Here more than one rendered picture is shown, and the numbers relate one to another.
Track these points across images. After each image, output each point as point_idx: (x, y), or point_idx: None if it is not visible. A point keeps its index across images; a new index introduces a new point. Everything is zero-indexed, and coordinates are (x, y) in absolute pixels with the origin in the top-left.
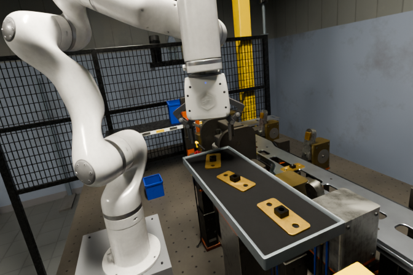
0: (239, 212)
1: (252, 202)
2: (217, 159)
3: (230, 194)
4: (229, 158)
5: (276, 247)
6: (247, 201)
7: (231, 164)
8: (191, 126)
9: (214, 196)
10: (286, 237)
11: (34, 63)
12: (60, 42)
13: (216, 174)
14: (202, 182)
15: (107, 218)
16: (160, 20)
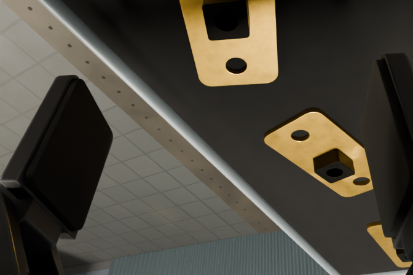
0: (322, 232)
1: (359, 216)
2: (252, 7)
3: (307, 197)
4: None
5: (365, 269)
6: (348, 215)
7: (335, 45)
8: (55, 242)
9: (267, 212)
10: (389, 264)
11: None
12: None
13: (260, 115)
14: (220, 171)
15: None
16: None
